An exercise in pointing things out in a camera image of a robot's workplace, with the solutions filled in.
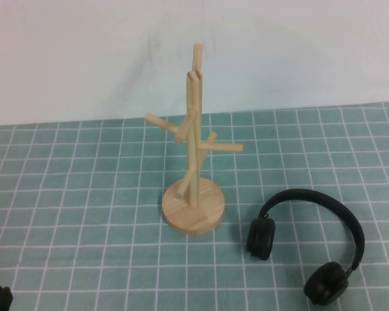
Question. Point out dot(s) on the black over-ear headphones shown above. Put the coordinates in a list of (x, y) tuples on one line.
[(262, 234)]

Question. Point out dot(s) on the wooden branch headphone stand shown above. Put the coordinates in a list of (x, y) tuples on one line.
[(193, 129)]

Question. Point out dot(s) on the teal white-grid tablecloth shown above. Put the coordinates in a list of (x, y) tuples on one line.
[(84, 226)]

